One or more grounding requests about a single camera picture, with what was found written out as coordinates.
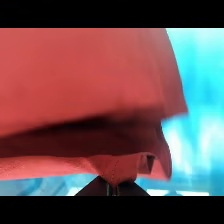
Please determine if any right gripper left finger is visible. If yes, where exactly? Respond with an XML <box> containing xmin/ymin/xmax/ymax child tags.
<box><xmin>74</xmin><ymin>175</ymin><xmax>113</xmax><ymax>197</ymax></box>

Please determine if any red garment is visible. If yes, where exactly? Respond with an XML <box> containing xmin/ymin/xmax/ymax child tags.
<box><xmin>0</xmin><ymin>27</ymin><xmax>189</xmax><ymax>188</ymax></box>

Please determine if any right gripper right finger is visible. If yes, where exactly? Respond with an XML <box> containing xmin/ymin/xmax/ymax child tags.
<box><xmin>112</xmin><ymin>179</ymin><xmax>151</xmax><ymax>197</ymax></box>

